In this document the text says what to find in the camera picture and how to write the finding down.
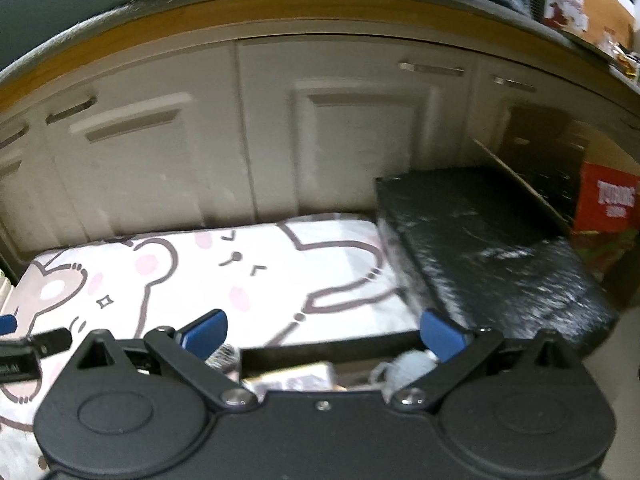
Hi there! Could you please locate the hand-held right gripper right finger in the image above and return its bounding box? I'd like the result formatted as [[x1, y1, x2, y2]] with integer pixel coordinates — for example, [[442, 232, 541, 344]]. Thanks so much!
[[390, 309, 581, 413]]

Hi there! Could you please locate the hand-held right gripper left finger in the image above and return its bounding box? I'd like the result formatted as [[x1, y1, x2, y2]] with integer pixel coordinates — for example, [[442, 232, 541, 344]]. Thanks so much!
[[70, 308, 258, 413]]

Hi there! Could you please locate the white yarn ball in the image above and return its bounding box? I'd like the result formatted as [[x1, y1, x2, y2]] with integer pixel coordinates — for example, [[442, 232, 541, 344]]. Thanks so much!
[[369, 350, 437, 405]]

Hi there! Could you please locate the oval wooden block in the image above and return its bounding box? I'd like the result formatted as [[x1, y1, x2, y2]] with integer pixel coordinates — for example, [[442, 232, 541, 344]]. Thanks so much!
[[247, 361, 335, 395]]

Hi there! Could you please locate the black cardboard box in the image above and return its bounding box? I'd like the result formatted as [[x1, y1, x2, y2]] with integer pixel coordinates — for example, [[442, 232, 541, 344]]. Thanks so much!
[[239, 329, 427, 393]]

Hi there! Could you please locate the floral fabric pouch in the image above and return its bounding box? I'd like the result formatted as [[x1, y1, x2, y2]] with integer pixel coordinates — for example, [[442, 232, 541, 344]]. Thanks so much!
[[206, 344, 240, 375]]

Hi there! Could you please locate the cartoon printed blanket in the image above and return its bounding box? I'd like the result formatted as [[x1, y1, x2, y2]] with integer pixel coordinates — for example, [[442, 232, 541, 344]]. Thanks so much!
[[0, 213, 427, 443]]

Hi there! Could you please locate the black plastic-wrapped cushion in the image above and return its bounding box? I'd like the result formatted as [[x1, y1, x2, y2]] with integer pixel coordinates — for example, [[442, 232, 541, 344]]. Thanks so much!
[[375, 166, 619, 357]]

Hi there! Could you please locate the red printed carton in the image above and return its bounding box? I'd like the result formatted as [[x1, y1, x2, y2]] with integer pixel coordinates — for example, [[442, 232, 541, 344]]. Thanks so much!
[[569, 160, 640, 307]]

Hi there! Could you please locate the white cabinet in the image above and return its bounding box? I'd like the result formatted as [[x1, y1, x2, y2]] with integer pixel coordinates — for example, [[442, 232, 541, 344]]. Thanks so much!
[[0, 22, 640, 267]]

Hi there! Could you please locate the wooden countertop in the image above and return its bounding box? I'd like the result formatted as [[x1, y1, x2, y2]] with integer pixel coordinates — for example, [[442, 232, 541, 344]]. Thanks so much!
[[0, 0, 640, 117]]

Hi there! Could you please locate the red and white box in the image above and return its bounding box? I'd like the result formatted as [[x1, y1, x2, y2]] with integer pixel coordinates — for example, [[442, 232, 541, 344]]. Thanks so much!
[[541, 0, 592, 32]]

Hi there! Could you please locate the large cardboard box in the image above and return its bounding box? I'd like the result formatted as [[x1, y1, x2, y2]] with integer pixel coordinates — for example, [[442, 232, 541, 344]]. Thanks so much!
[[544, 0, 640, 58]]

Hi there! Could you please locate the metal cabinet handle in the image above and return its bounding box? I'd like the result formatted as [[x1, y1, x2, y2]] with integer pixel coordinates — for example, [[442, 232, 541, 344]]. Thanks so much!
[[491, 74, 539, 94], [399, 61, 467, 77], [0, 124, 29, 150], [45, 94, 99, 127]]

